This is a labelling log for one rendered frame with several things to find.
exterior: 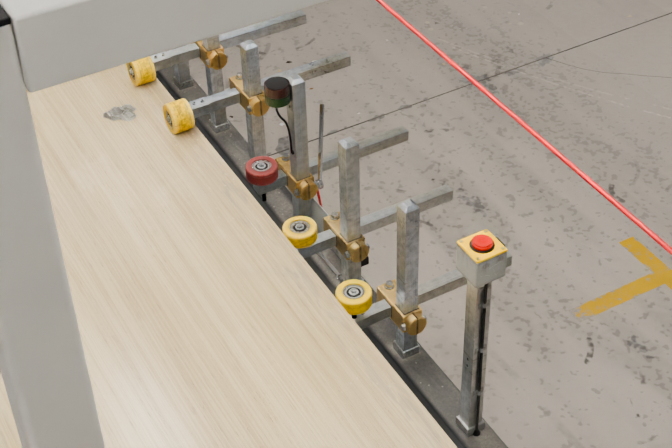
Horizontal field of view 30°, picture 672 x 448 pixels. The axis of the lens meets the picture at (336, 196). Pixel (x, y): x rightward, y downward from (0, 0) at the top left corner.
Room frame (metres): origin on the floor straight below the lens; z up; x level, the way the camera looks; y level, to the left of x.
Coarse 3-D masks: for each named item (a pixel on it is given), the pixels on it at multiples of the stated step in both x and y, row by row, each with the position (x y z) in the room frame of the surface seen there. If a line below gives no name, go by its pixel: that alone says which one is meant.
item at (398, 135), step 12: (384, 132) 2.60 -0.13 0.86; (396, 132) 2.60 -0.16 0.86; (408, 132) 2.60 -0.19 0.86; (360, 144) 2.55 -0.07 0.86; (372, 144) 2.55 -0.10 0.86; (384, 144) 2.57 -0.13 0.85; (396, 144) 2.58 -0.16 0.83; (324, 156) 2.51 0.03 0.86; (336, 156) 2.50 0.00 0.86; (360, 156) 2.53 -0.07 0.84; (312, 168) 2.47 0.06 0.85; (324, 168) 2.48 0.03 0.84; (276, 180) 2.42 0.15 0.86; (264, 192) 2.40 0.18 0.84
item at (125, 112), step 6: (114, 108) 2.67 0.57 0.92; (120, 108) 2.66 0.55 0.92; (126, 108) 2.68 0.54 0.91; (132, 108) 2.68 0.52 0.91; (108, 114) 2.65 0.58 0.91; (114, 114) 2.66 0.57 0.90; (120, 114) 2.65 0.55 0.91; (126, 114) 2.64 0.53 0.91; (132, 114) 2.65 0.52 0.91; (114, 120) 2.63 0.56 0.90; (126, 120) 2.63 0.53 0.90
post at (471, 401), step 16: (480, 304) 1.73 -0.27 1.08; (480, 320) 1.74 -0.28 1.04; (464, 336) 1.76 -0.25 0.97; (480, 336) 1.74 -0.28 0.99; (464, 352) 1.76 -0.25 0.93; (480, 352) 1.73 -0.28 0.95; (464, 368) 1.75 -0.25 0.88; (480, 368) 1.73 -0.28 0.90; (464, 384) 1.75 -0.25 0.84; (480, 384) 1.73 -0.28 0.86; (464, 400) 1.75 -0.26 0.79; (480, 400) 1.74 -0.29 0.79; (464, 416) 1.74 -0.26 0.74; (480, 416) 1.74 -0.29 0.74; (464, 432) 1.73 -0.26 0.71
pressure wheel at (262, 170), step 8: (256, 160) 2.44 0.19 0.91; (264, 160) 2.44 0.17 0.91; (272, 160) 2.44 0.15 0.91; (248, 168) 2.41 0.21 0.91; (256, 168) 2.41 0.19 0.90; (264, 168) 2.41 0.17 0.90; (272, 168) 2.41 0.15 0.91; (248, 176) 2.40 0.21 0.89; (256, 176) 2.38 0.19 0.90; (264, 176) 2.38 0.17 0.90; (272, 176) 2.39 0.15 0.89; (256, 184) 2.38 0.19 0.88; (264, 184) 2.38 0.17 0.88; (264, 200) 2.41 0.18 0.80
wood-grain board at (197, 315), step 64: (64, 128) 2.61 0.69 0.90; (128, 128) 2.60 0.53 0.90; (192, 128) 2.59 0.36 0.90; (64, 192) 2.35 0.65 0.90; (128, 192) 2.34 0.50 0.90; (192, 192) 2.33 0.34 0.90; (64, 256) 2.12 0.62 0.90; (128, 256) 2.11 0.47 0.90; (192, 256) 2.10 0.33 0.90; (256, 256) 2.10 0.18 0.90; (128, 320) 1.91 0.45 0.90; (192, 320) 1.90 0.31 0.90; (256, 320) 1.89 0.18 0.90; (320, 320) 1.89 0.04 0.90; (0, 384) 1.73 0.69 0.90; (128, 384) 1.72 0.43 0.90; (192, 384) 1.72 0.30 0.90; (256, 384) 1.71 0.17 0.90; (320, 384) 1.71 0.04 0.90; (384, 384) 1.70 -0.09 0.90
